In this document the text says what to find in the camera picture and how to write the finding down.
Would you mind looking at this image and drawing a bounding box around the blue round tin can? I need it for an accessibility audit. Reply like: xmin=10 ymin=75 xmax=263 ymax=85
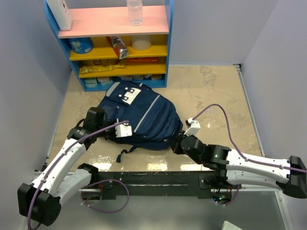
xmin=68 ymin=37 xmax=94 ymax=54

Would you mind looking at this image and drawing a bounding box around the orange flat box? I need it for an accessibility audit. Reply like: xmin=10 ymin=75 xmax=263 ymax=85
xmin=127 ymin=57 xmax=159 ymax=63

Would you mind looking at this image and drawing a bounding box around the blue wooden shelf unit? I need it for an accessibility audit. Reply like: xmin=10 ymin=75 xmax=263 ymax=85
xmin=43 ymin=0 xmax=173 ymax=92

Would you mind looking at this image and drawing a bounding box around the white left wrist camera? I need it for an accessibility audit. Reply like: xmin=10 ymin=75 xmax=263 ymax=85
xmin=115 ymin=121 xmax=132 ymax=138

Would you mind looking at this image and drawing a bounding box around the white paper corner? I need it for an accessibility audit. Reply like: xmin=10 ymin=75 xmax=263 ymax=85
xmin=222 ymin=220 xmax=242 ymax=230

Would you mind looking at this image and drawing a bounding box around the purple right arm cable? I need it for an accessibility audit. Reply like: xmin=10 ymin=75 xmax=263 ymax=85
xmin=189 ymin=103 xmax=307 ymax=206

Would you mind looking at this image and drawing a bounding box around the orange snack bag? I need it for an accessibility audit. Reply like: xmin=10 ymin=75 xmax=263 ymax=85
xmin=106 ymin=36 xmax=129 ymax=59

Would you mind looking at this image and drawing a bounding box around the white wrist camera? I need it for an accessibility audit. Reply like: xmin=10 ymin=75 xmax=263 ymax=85
xmin=115 ymin=121 xmax=132 ymax=138
xmin=184 ymin=118 xmax=201 ymax=136

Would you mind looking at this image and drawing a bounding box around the white round container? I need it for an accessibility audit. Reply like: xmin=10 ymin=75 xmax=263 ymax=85
xmin=130 ymin=34 xmax=152 ymax=51

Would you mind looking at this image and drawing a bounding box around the navy blue student backpack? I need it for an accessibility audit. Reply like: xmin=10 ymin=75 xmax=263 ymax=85
xmin=98 ymin=81 xmax=183 ymax=152

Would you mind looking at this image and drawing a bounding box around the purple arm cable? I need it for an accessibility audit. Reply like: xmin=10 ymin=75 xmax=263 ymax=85
xmin=26 ymin=121 xmax=131 ymax=230
xmin=189 ymin=103 xmax=307 ymax=206

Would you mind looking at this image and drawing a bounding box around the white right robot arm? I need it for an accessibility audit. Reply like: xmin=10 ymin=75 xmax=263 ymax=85
xmin=170 ymin=134 xmax=307 ymax=199

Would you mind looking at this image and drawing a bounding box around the clear plastic water bottle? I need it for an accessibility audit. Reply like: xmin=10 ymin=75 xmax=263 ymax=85
xmin=126 ymin=0 xmax=143 ymax=26

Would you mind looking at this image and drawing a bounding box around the white rectangular box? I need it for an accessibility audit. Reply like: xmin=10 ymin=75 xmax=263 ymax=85
xmin=47 ymin=0 xmax=73 ymax=31

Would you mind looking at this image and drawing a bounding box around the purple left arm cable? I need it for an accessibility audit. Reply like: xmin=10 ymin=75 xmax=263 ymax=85
xmin=26 ymin=121 xmax=131 ymax=230

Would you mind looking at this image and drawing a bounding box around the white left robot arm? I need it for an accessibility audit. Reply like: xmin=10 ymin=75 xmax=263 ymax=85
xmin=17 ymin=107 xmax=129 ymax=230

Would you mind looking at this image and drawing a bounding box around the yellow snack packet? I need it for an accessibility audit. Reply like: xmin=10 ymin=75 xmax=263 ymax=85
xmin=80 ymin=64 xmax=125 ymax=74

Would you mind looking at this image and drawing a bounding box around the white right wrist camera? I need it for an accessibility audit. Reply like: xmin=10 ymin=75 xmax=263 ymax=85
xmin=184 ymin=118 xmax=201 ymax=136

